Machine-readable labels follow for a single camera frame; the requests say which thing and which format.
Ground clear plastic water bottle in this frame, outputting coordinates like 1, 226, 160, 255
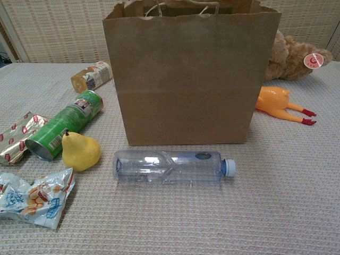
113, 149, 236, 185

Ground yellow lemon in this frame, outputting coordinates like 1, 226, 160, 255
62, 129, 102, 172

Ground green chips can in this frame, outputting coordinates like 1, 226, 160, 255
25, 89, 104, 162

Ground white printed plastic packet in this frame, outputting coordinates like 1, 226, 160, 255
0, 167, 77, 231

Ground gold red snack packet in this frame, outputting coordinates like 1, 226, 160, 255
0, 111, 50, 167

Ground brown paper shopping bag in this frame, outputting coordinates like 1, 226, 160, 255
102, 0, 282, 147

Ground amber tea bottle with label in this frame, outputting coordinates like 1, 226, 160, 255
70, 61, 114, 94

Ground white woven tablecloth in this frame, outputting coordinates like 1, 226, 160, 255
0, 62, 340, 255

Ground orange rubber chicken toy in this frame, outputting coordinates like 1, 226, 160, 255
254, 86, 317, 126

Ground brown teddy bear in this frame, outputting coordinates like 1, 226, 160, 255
263, 29, 334, 81

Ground woven folding screen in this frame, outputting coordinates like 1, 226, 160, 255
0, 0, 340, 64

